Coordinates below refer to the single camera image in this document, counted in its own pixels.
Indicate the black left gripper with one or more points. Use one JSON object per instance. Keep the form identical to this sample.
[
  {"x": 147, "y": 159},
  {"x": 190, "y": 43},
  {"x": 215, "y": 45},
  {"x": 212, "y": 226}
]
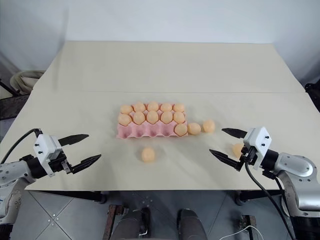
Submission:
[{"x": 60, "y": 162}]

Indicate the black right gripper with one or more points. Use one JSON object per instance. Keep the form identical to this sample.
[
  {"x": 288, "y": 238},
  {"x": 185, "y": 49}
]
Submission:
[{"x": 248, "y": 155}]

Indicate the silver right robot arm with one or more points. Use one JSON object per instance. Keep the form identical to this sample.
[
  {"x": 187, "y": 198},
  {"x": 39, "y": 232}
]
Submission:
[{"x": 297, "y": 175}]

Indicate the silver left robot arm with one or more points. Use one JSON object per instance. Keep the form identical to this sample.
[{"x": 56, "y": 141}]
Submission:
[{"x": 15, "y": 180}]

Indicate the pink egg tray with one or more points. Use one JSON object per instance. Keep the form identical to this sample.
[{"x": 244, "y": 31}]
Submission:
[{"x": 147, "y": 131}]

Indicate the orange egg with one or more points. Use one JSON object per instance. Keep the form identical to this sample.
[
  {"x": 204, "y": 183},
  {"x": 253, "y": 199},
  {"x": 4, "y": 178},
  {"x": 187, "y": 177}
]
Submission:
[
  {"x": 126, "y": 109},
  {"x": 139, "y": 107},
  {"x": 148, "y": 154},
  {"x": 236, "y": 149},
  {"x": 209, "y": 125},
  {"x": 152, "y": 106},
  {"x": 124, "y": 119},
  {"x": 179, "y": 117},
  {"x": 179, "y": 108},
  {"x": 181, "y": 130},
  {"x": 166, "y": 116},
  {"x": 139, "y": 117},
  {"x": 166, "y": 107},
  {"x": 194, "y": 128},
  {"x": 152, "y": 117}
]

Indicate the black table leg with caster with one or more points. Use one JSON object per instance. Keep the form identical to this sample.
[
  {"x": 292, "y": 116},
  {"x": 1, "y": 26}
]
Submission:
[{"x": 98, "y": 196}]

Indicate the dark rounded shape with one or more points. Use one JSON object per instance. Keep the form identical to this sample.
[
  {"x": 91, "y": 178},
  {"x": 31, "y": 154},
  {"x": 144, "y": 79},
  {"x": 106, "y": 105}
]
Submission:
[
  {"x": 136, "y": 225},
  {"x": 190, "y": 225}
]

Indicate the beige cloth bag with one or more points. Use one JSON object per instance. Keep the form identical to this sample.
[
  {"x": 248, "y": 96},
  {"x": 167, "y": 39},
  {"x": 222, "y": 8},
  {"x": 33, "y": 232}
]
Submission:
[{"x": 23, "y": 80}]

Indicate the black equipment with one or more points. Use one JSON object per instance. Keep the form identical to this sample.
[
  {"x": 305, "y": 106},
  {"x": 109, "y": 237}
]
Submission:
[{"x": 312, "y": 96}]

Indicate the black metal stand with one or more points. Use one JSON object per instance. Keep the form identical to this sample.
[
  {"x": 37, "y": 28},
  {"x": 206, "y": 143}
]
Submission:
[{"x": 8, "y": 87}]

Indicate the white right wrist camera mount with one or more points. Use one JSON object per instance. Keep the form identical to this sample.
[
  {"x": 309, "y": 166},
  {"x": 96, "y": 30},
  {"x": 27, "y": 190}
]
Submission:
[{"x": 258, "y": 140}]

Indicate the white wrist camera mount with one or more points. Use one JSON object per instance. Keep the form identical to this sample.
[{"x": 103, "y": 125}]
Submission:
[
  {"x": 258, "y": 140},
  {"x": 45, "y": 146}
]

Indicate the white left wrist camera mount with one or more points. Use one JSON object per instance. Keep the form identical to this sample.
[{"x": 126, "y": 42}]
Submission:
[{"x": 45, "y": 146}]

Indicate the rusty metal post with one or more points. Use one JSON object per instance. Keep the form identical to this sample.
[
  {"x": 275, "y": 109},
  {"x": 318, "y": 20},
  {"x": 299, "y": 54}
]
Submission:
[
  {"x": 112, "y": 222},
  {"x": 248, "y": 227}
]

